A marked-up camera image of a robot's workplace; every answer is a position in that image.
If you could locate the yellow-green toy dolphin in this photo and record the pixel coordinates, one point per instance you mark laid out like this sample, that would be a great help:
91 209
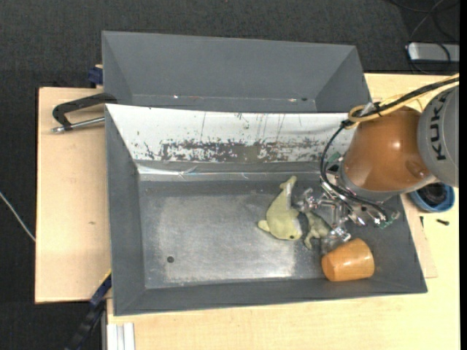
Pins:
281 217

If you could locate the small black screw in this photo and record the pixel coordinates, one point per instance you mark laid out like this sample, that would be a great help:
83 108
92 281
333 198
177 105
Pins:
443 222

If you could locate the grey metal bin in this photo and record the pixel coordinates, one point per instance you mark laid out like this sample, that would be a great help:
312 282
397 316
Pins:
219 232

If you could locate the orange cup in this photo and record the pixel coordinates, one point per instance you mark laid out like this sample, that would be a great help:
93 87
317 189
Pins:
348 261

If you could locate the blue tape roll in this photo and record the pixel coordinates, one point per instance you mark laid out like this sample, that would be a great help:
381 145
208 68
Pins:
434 199

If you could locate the pale wood flat board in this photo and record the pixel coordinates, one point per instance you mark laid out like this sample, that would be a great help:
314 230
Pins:
73 195

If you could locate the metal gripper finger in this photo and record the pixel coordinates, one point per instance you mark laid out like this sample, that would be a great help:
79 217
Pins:
340 234
312 202

